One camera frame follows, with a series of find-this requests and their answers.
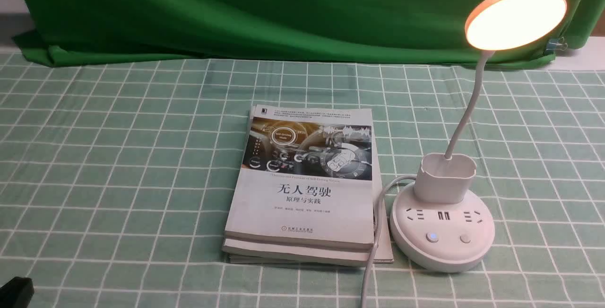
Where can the blue binder clip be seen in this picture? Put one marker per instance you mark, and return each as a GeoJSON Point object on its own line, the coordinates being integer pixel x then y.
{"type": "Point", "coordinates": [555, 44]}

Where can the black object bottom left corner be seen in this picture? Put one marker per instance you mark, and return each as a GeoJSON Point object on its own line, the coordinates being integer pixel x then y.
{"type": "Point", "coordinates": [17, 293]}

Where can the green backdrop cloth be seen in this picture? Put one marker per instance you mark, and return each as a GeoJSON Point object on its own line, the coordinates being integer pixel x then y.
{"type": "Point", "coordinates": [85, 32]}

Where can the green checked tablecloth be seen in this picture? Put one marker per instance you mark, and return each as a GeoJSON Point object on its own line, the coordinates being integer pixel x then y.
{"type": "Point", "coordinates": [116, 181]}

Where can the top self-driving textbook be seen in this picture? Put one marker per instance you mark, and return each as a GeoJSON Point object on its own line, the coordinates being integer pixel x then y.
{"type": "Point", "coordinates": [305, 179]}

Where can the bottom book under textbook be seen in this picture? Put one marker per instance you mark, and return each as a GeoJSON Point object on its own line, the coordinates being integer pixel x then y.
{"type": "Point", "coordinates": [246, 252]}

